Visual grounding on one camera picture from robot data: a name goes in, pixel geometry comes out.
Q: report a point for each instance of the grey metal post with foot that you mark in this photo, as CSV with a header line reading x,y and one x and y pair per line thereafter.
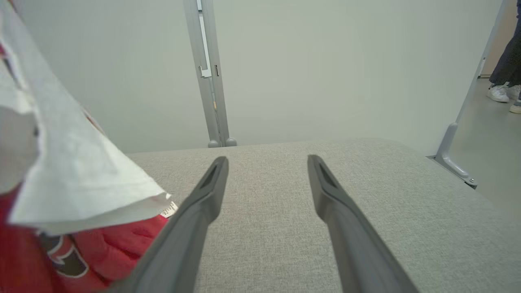
x,y
447,142

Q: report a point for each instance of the red Bulls basketball jersey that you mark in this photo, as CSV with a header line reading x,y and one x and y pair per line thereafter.
x,y
106,252

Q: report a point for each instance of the white sneaker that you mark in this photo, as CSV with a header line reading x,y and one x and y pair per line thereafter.
x,y
497,93
515,91
516,108

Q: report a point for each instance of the grey metal partition post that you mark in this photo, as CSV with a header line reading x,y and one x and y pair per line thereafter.
x,y
215,122

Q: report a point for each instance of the person's dark trousers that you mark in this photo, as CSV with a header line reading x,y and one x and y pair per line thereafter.
x,y
506,61

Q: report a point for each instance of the grey fabric sofa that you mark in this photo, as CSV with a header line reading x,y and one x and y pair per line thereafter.
x,y
268,228

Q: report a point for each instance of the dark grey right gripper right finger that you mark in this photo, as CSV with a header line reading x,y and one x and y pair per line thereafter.
x,y
350,236

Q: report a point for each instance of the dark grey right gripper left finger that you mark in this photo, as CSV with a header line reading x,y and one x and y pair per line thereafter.
x,y
183,236

